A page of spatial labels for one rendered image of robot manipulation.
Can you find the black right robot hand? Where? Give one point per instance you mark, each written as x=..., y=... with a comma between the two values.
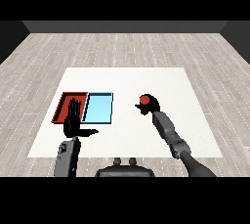
x=153, y=104

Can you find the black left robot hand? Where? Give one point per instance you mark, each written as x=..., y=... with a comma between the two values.
x=71, y=124

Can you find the small red can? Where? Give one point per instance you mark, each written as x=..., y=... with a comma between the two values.
x=144, y=100

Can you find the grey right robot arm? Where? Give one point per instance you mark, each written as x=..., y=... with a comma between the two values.
x=177, y=143

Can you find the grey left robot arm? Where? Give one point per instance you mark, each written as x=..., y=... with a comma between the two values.
x=66, y=157

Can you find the red shallow open box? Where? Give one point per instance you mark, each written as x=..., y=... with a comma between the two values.
x=65, y=107

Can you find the light blue shallow open box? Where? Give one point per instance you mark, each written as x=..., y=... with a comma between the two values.
x=98, y=108

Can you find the dark grey robot body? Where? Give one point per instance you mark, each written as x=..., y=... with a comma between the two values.
x=125, y=170

